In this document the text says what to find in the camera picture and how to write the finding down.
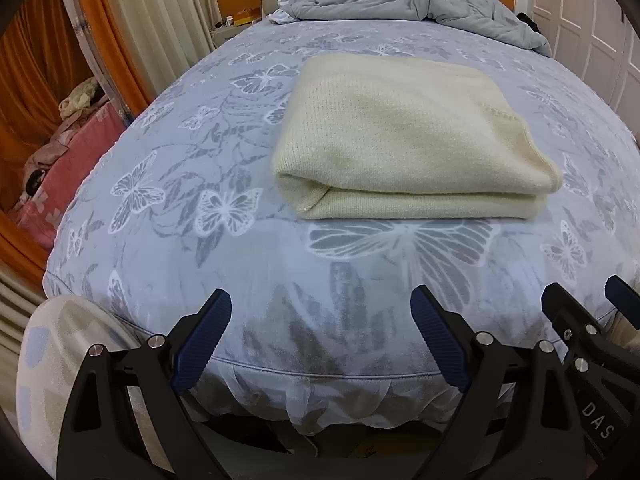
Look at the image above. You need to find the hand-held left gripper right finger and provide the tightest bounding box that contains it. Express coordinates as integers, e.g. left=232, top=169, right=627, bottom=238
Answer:
left=410, top=285, right=593, bottom=480

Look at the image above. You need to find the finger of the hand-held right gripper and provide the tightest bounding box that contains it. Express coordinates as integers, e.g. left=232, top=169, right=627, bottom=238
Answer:
left=604, top=275, right=640, bottom=311
left=541, top=282, right=613, bottom=376

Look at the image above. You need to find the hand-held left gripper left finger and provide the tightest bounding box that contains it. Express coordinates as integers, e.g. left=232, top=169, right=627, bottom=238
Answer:
left=56, top=288, right=236, bottom=480

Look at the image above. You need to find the cream knitted sweater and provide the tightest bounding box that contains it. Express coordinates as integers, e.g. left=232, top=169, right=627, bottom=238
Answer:
left=271, top=52, right=565, bottom=222

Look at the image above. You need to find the person's patterned trouser leg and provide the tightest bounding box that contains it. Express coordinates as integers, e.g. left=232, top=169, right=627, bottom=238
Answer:
left=15, top=295, right=166, bottom=476

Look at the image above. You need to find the cream curtain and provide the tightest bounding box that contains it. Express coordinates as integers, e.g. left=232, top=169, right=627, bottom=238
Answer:
left=0, top=265, right=51, bottom=356
left=95, top=0, right=221, bottom=106

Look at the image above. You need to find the bed with butterfly sheet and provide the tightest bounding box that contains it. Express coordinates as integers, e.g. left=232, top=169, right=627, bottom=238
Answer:
left=44, top=17, right=640, bottom=436

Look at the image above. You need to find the pink blanket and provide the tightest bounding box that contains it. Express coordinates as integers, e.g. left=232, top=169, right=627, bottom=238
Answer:
left=0, top=102, right=128, bottom=253

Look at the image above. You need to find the white wardrobe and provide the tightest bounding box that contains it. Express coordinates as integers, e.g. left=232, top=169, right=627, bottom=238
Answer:
left=530, top=0, right=640, bottom=136

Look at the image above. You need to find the beige cloth pile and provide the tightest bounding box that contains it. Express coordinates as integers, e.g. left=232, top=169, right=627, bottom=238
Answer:
left=25, top=77, right=108, bottom=171

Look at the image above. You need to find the dark cloth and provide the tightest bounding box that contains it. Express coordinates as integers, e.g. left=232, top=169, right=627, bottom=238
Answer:
left=517, top=10, right=545, bottom=37

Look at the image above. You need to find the white nightstand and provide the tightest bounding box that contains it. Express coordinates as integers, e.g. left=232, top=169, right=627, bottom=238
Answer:
left=210, top=20, right=263, bottom=52

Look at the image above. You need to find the grey duvet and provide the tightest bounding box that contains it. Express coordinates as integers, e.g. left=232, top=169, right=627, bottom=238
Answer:
left=267, top=0, right=553, bottom=58

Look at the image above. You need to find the orange curtain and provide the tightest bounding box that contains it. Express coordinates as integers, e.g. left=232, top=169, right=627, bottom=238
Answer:
left=0, top=0, right=151, bottom=271

